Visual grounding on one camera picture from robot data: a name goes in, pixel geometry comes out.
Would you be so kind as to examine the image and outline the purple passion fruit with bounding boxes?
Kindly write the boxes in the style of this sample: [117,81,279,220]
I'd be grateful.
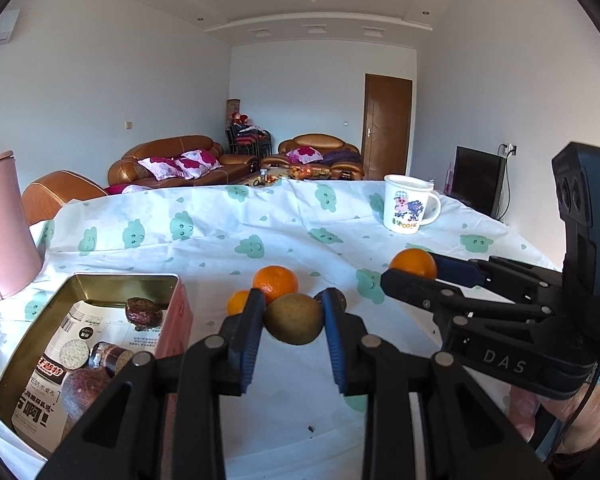
[60,367,111,437]

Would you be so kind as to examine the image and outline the layered cake piece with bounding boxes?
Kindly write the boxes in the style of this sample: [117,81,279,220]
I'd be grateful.
[87,341,134,377]

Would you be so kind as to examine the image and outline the dark dried date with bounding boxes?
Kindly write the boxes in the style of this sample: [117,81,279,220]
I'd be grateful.
[125,297,163,330]

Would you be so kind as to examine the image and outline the small orange mandarin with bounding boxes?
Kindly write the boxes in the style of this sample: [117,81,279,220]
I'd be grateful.
[226,289,250,315]

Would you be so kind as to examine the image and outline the brown kiwi fruit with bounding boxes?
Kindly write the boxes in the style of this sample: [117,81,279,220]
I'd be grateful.
[263,294,324,346]

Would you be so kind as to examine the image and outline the person's hand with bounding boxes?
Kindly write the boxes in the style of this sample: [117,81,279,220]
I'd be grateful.
[508,385,600,454]

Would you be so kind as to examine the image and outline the white cartoon mug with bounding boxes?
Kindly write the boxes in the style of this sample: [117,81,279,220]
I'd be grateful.
[382,174,442,234]

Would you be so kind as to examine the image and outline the black television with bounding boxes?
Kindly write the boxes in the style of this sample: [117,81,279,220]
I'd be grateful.
[450,146,505,218]

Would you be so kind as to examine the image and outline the pink metal tin box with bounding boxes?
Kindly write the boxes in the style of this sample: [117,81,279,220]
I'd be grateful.
[0,274,193,457]

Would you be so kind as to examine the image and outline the printed paper sheet in tin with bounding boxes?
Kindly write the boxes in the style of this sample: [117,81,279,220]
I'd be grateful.
[12,300,162,457]

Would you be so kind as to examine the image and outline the white tablecloth green clouds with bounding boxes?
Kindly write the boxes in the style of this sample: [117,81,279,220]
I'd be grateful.
[0,179,562,480]

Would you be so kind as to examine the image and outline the brown leather armchair far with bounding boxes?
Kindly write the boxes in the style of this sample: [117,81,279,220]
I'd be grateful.
[260,132,364,180]

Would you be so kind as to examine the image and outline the pink cushion on armchair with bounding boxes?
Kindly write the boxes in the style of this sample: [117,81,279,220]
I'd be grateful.
[286,146,324,165]

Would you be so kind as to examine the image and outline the brown wooden door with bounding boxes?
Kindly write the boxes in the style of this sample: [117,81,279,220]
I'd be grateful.
[361,74,413,180]

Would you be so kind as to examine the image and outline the cluttered coffee table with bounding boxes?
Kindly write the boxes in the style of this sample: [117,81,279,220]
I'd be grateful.
[239,165,332,188]

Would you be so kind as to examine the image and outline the pink electric kettle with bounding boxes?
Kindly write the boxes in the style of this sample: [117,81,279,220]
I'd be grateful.
[0,151,43,300]

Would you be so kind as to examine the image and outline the brown leather chair near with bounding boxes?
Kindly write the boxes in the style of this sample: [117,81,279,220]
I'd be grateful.
[22,170,107,226]

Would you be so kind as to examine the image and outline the brown leather long sofa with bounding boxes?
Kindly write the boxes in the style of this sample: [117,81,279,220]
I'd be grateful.
[107,134,258,188]

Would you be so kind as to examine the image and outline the pink floral cushion left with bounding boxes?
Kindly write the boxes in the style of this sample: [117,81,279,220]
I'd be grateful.
[137,157,185,181]

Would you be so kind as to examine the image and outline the pink floral cushion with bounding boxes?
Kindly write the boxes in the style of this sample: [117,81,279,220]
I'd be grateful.
[176,150,222,180]
[137,157,185,181]

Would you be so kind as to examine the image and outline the stacked black red chairs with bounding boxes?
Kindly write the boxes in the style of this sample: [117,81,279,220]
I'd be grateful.
[225,112,273,159]

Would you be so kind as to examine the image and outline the pink floral cushion right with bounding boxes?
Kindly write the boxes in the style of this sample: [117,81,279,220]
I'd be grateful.
[176,150,222,180]

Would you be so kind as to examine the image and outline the white air conditioner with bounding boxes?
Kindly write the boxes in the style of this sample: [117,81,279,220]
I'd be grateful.
[0,9,20,45]

